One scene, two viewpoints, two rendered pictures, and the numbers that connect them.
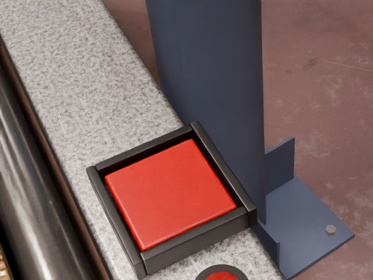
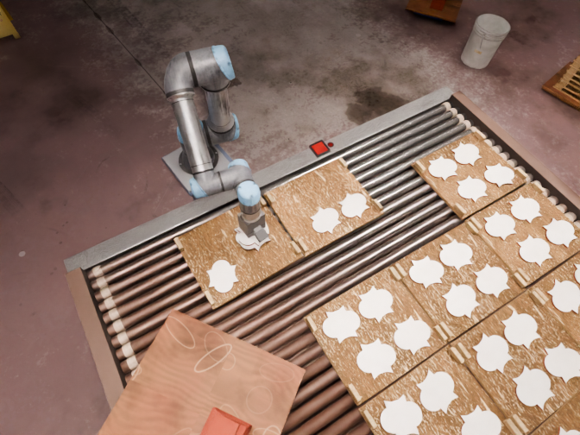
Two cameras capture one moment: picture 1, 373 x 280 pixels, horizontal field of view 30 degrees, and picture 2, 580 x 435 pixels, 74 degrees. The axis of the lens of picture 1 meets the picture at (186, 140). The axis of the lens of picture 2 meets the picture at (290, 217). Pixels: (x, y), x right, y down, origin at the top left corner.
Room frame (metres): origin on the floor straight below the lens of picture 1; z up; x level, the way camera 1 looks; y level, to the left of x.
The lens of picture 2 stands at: (0.69, 1.17, 2.37)
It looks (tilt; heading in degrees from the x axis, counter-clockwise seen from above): 60 degrees down; 254
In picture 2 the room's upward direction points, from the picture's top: 4 degrees clockwise
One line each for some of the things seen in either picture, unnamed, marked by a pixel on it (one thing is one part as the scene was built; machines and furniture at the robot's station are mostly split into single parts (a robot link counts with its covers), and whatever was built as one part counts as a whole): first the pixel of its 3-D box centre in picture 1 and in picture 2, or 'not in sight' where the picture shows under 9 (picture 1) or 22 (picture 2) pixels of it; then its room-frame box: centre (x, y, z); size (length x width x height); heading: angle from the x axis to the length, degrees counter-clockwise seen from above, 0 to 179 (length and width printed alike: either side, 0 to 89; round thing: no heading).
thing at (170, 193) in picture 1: (170, 196); (319, 148); (0.24, 0.01, 0.92); 0.06 x 0.06 x 0.01; 19
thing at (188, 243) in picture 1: (169, 195); (319, 148); (0.24, 0.01, 0.92); 0.08 x 0.08 x 0.02; 19
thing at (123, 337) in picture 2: not in sight; (333, 226); (0.28, 0.43, 0.90); 1.95 x 0.05 x 0.05; 19
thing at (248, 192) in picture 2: not in sight; (249, 197); (0.64, 0.43, 1.24); 0.09 x 0.08 x 0.11; 97
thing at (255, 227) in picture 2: not in sight; (255, 223); (0.63, 0.45, 1.08); 0.12 x 0.09 x 0.16; 117
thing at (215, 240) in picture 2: not in sight; (237, 248); (0.71, 0.47, 0.93); 0.41 x 0.35 x 0.02; 21
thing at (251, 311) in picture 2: not in sight; (353, 253); (0.24, 0.57, 0.90); 1.95 x 0.05 x 0.05; 19
